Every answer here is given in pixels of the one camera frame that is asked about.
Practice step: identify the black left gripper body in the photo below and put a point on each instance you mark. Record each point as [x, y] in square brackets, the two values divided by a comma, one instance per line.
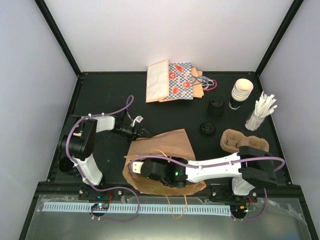
[134, 132]

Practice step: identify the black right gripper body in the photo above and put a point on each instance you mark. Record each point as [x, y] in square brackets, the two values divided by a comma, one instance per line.
[165, 182]

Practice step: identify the large brown paper bag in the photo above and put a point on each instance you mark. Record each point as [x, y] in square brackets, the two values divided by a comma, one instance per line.
[169, 144]

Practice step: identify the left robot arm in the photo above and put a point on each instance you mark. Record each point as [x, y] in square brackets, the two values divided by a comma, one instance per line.
[77, 140]

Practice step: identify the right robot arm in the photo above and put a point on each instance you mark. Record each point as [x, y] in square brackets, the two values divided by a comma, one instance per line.
[249, 168]

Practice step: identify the blue checkered paper bag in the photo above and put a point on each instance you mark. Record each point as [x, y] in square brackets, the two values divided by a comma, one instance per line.
[180, 82]

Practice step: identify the near black lid stack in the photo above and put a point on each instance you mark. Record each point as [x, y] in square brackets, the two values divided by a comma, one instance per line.
[207, 129]

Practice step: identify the black lid stack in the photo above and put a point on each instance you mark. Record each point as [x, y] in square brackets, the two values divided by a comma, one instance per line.
[215, 107]
[207, 129]

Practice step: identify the far black lid stack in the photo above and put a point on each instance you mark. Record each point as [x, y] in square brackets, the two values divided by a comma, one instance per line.
[215, 107]

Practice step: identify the flat brown paper bags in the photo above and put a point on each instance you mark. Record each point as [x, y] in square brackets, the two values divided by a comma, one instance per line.
[196, 86]

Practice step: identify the round black table hole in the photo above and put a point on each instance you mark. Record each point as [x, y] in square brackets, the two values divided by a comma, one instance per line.
[66, 166]

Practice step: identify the stack of paper cups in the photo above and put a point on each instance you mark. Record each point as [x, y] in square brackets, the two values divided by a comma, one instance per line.
[240, 92]

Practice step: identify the glass of white stirrers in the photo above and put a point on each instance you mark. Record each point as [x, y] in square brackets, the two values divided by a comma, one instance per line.
[263, 108]

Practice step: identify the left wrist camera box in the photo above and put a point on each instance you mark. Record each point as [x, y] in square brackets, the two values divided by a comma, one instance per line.
[136, 121]

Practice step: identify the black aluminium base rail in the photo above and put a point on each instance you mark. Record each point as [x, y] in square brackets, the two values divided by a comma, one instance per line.
[160, 190]

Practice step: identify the white slotted cable duct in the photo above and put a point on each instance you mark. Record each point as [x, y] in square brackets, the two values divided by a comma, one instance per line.
[121, 208]

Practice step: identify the black left frame post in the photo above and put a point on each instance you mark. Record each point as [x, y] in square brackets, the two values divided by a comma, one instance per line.
[47, 15]

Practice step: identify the black frame post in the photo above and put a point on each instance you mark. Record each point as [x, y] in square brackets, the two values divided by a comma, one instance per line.
[47, 15]
[286, 22]

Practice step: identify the black right frame post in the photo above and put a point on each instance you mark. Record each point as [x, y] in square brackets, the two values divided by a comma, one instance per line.
[286, 22]

